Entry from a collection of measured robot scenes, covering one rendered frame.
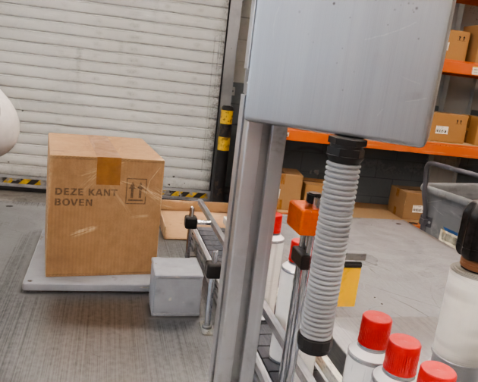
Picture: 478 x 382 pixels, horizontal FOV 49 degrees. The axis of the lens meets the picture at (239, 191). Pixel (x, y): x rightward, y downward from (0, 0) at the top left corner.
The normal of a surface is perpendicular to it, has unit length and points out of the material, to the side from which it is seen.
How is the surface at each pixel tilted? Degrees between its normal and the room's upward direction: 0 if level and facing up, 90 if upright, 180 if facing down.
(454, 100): 90
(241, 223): 90
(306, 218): 90
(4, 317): 0
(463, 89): 90
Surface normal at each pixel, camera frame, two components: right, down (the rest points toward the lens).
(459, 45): 0.18, 0.24
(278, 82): -0.37, 0.17
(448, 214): -0.89, 0.06
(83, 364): 0.11, -0.97
